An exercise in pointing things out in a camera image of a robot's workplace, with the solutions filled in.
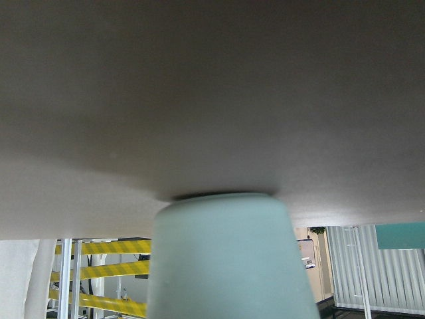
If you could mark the green plastic cup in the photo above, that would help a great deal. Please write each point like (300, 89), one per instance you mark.
(227, 256)

